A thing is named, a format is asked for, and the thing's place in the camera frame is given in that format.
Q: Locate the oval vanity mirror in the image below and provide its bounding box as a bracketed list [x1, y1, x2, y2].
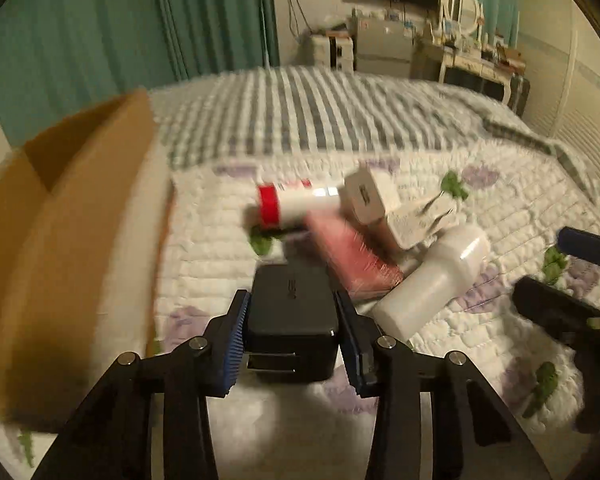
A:
[441, 0, 484, 37]

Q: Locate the white square charger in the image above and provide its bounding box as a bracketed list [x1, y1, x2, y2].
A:
[343, 166, 401, 226]

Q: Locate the black power bank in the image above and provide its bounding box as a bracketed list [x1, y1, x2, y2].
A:
[244, 262, 339, 384]

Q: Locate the white louvered wardrobe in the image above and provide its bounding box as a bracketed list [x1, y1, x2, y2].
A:
[517, 0, 600, 180]

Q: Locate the dark suitcase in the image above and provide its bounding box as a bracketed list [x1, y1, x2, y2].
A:
[508, 74, 530, 117]

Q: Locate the grey checkered bed sheet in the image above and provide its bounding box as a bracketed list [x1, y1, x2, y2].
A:
[149, 66, 600, 207]

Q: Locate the red patterned wallet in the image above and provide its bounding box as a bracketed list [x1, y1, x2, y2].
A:
[304, 211, 404, 301]

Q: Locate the silver mini fridge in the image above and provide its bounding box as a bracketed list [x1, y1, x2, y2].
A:
[355, 18, 414, 78]

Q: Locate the white floral quilted blanket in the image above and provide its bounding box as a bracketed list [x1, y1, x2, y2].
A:
[0, 136, 600, 480]

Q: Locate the white handheld device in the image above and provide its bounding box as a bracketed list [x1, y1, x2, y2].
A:
[370, 224, 490, 341]

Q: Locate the brown cardboard box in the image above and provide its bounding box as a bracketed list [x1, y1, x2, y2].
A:
[0, 89, 173, 432]

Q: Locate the white dressing table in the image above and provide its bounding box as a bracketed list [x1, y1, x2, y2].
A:
[412, 41, 516, 105]

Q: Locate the white suitcase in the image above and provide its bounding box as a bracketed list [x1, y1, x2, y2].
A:
[309, 34, 355, 73]

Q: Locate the white plug adapter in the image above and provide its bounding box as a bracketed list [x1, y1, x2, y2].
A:
[378, 192, 457, 252]

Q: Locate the white tube red cap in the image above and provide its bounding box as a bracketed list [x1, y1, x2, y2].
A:
[257, 179, 342, 230]

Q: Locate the green curtain left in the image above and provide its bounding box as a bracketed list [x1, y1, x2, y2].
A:
[0, 0, 279, 147]

